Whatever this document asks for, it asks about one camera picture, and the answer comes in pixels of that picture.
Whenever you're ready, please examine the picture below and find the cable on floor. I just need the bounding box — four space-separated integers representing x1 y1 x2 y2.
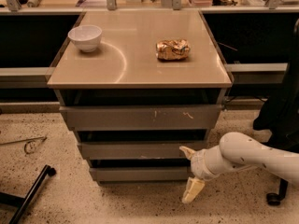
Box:
0 135 49 155

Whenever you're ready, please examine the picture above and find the grey top drawer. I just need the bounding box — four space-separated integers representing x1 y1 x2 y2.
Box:
60 105 221 131

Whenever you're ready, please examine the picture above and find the white ceramic bowl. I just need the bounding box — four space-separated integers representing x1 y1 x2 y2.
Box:
68 25 102 52

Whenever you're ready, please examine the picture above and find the grey drawer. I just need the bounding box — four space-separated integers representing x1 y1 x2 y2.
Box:
60 105 221 131
90 167 191 182
78 141 207 160

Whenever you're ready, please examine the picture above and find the black chair leg left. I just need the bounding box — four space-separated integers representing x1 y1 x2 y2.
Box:
0 165 56 224

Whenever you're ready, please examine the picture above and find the black office chair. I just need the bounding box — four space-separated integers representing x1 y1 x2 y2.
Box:
252 19 299 207

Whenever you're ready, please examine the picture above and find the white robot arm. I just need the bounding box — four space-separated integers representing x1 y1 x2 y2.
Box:
179 132 299 203

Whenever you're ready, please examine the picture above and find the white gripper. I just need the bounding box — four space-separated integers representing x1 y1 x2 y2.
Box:
179 146 221 203

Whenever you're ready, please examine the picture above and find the grey drawer cabinet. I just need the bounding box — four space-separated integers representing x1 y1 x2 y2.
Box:
48 9 232 171

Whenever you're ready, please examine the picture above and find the crumpled gold chip bag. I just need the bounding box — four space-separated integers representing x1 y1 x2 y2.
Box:
156 39 191 61

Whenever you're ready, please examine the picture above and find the grey bottom drawer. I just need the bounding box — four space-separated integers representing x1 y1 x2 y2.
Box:
90 167 191 182

